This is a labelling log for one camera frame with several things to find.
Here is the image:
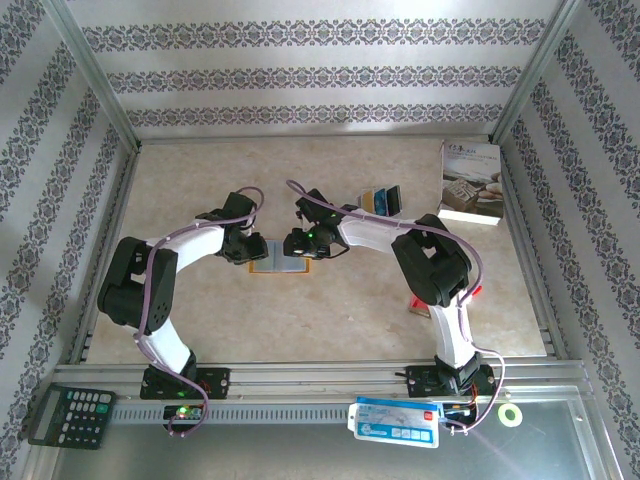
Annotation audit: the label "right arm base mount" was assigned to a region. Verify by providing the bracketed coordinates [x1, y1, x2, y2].
[404, 362, 497, 400]

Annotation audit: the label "black calculator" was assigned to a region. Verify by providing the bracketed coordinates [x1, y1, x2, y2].
[27, 383, 117, 450]

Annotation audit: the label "blue white tissue pack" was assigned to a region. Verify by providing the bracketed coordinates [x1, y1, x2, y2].
[347, 395, 442, 449]

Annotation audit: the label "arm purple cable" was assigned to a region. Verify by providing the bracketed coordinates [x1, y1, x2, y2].
[132, 186, 265, 439]
[285, 179, 506, 435]

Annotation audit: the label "green tape roll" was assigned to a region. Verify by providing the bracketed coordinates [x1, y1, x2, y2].
[496, 403, 524, 428]

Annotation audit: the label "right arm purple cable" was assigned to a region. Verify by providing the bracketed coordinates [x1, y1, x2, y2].
[285, 179, 506, 435]

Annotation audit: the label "white printed book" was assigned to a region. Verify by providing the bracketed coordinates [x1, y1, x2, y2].
[436, 138, 505, 229]

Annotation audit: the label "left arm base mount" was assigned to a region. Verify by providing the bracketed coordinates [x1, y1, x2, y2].
[139, 366, 232, 401]

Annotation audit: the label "orange leather card holder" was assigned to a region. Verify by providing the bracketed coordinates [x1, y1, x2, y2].
[248, 238, 311, 275]

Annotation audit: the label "colour swatch cards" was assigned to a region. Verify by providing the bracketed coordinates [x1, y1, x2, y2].
[355, 184, 404, 219]

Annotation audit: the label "grey slotted cable duct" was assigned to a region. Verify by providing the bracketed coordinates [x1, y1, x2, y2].
[110, 402, 361, 426]

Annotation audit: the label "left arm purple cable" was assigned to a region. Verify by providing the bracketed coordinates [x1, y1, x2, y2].
[132, 186, 265, 439]

